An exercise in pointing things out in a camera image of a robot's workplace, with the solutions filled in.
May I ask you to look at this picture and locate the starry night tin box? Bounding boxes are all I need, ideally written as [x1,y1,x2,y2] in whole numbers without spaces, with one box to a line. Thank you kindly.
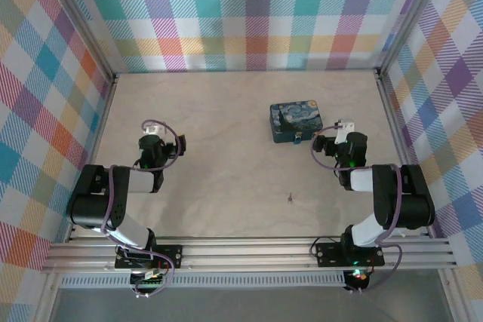
[269,100,325,145]

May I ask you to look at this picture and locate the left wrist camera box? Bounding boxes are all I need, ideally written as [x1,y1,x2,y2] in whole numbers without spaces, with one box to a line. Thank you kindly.
[142,120,168,136]

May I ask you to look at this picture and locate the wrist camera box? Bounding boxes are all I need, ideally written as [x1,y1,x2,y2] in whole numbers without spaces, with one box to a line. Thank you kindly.
[334,118,356,146]
[142,120,168,136]

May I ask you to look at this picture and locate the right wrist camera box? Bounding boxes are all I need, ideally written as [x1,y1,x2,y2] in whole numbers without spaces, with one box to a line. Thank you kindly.
[334,118,356,146]

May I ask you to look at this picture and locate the aluminium side rail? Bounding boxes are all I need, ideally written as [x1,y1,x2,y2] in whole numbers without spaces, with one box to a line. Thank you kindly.
[66,72,120,244]
[376,69,452,242]

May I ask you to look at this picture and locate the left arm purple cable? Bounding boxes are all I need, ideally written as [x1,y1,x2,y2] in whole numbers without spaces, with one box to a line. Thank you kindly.
[100,118,181,299]

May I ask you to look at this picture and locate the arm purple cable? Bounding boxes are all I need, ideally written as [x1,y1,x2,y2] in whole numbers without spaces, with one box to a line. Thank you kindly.
[309,124,403,294]
[100,118,181,299]

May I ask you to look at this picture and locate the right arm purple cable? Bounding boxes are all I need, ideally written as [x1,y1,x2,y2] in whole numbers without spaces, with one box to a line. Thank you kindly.
[309,124,403,294]

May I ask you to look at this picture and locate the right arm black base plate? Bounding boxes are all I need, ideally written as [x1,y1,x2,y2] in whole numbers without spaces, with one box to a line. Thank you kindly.
[315,238,386,268]

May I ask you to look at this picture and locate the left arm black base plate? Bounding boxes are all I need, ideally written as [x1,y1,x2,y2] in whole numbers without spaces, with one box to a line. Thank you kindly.
[114,244,185,271]

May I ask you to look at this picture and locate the aluminium mounting rail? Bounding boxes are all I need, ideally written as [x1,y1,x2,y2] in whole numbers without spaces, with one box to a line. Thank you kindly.
[41,237,457,274]

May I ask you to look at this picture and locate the aluminium frame post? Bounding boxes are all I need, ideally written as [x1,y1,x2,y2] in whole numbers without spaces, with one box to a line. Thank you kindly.
[376,0,452,76]
[35,0,120,84]

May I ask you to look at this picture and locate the slotted grey cable duct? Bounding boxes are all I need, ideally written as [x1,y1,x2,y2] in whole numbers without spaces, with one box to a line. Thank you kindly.
[59,275,350,289]

